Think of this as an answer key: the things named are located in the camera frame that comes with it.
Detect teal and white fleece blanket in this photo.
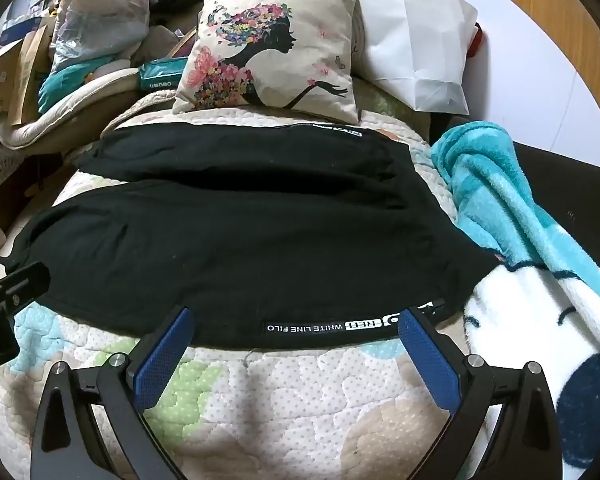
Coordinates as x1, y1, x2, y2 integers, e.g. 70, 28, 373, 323
430, 121, 600, 471

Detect white paper bag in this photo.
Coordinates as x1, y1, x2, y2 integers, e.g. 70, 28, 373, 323
352, 0, 479, 115

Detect black furniture panel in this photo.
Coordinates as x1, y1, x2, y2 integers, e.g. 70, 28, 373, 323
510, 142, 600, 281

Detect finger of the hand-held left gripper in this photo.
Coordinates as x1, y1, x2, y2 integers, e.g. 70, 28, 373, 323
0, 262, 52, 312

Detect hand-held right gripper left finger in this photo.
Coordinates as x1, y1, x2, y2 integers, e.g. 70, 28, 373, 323
30, 305, 196, 480

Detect floral silhouette print cushion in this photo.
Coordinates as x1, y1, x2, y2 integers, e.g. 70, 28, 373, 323
172, 0, 363, 125

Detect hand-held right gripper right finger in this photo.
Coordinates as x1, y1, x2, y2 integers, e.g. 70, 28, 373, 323
397, 305, 563, 480

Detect teal wipes packet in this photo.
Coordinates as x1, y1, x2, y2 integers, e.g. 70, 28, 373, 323
137, 57, 198, 95

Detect clear plastic bag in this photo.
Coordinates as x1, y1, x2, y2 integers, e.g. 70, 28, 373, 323
50, 0, 151, 78

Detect black pants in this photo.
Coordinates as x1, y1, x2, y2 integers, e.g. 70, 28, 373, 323
0, 121, 501, 352

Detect teal cloth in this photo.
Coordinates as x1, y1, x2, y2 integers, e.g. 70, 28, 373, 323
37, 57, 131, 113

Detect quilted heart-print bedspread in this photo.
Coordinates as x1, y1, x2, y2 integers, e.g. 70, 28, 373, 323
0, 87, 546, 480

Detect beige padded mat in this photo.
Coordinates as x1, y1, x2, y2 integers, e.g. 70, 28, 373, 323
0, 67, 146, 151

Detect brown cardboard boxes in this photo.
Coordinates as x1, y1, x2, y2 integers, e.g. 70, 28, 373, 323
10, 25, 56, 126

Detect white lace cloth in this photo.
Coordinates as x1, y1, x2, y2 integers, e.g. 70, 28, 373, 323
0, 132, 28, 196

